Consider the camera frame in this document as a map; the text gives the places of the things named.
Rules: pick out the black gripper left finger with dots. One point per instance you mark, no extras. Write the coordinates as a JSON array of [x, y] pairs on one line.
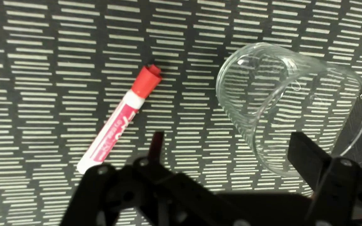
[[118, 188]]

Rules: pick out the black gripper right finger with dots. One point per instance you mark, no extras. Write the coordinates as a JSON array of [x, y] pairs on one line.
[[339, 188]]

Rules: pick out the red whiteboard marker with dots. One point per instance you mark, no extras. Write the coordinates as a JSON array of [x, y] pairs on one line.
[[118, 125]]

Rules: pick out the grey striped carpet mat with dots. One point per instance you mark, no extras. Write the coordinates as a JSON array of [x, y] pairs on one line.
[[43, 62]]

